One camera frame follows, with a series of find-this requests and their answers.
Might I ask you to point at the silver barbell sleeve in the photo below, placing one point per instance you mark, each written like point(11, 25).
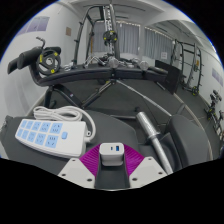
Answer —
point(153, 140)

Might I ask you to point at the black squat rack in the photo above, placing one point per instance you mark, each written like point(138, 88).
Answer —
point(196, 66)

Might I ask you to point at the black exercise machine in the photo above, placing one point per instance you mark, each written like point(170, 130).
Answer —
point(215, 106)

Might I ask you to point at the white paper sign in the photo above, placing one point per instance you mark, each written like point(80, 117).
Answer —
point(163, 55)

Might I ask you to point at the black power rack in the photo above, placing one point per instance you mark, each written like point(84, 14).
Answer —
point(112, 20)

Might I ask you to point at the white power strip blue sockets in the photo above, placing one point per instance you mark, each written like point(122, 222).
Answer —
point(50, 136)

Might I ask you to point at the black padded seat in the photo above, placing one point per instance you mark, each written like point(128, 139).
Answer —
point(190, 140)

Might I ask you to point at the chrome dumbbells group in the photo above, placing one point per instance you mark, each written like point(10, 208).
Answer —
point(113, 62)

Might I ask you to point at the small brown wall board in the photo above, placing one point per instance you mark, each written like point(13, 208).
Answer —
point(68, 31)

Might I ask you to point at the large purple wall poster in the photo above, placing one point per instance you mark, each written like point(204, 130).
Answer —
point(36, 24)

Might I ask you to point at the black weight bench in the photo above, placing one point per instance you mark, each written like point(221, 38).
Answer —
point(83, 75)

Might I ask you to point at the small white charger block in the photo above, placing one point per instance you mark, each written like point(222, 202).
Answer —
point(111, 155)

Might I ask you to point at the black weight plate yellow marks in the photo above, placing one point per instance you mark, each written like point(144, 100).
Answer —
point(41, 68)

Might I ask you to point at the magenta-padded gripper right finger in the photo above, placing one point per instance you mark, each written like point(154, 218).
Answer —
point(135, 161)

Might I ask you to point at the black box panel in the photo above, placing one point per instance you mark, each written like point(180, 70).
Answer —
point(170, 78)

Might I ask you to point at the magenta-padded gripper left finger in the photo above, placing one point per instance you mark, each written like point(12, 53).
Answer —
point(89, 160)

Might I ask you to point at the small purple wall poster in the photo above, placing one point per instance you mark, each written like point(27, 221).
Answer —
point(216, 76)

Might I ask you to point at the small black yellow weight plate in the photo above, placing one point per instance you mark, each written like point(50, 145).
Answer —
point(106, 37)

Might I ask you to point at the grey window curtain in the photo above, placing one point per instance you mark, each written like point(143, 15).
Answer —
point(128, 38)
point(156, 43)

